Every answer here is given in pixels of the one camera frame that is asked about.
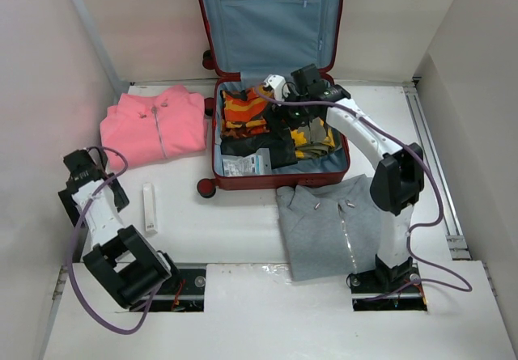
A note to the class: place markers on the black leather pouch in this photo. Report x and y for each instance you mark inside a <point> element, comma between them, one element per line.
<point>282,153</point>

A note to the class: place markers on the white slim tube box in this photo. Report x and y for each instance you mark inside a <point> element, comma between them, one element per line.
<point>149,208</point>

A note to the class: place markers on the green yellow camouflage garment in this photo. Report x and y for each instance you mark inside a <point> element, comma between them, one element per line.
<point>313,140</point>

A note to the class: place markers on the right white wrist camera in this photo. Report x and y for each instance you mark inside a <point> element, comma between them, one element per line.
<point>274,85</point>

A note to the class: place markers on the red suitcase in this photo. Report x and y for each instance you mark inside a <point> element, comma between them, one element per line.
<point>251,39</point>

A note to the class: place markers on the orange camouflage garment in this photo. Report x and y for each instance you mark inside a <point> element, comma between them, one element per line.
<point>243,114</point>

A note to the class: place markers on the grey zip hoodie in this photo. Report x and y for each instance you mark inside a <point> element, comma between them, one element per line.
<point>329,231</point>

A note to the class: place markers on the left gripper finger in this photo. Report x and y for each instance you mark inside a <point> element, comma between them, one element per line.
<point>70,206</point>
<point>120,198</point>

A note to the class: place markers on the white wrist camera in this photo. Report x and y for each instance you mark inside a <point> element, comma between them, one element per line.
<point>102,157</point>
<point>274,85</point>

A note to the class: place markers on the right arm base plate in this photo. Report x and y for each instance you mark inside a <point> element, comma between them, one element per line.
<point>368,294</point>

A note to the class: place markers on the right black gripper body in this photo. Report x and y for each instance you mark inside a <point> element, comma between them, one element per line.
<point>296,113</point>

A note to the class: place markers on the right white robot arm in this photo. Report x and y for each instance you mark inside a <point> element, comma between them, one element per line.
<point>398,168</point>

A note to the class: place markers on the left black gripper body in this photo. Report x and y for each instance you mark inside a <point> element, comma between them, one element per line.
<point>111,175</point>

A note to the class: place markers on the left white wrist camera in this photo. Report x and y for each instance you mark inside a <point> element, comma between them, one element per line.
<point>102,157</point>

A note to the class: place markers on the pink zip hoodie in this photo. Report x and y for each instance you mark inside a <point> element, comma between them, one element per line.
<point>148,129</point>

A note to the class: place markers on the white wet wipes packet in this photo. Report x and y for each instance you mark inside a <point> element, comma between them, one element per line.
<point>255,164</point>

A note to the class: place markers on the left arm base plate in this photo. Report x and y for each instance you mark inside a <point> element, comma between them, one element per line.
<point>182,294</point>

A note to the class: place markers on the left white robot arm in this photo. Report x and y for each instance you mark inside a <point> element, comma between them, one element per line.
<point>120,258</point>

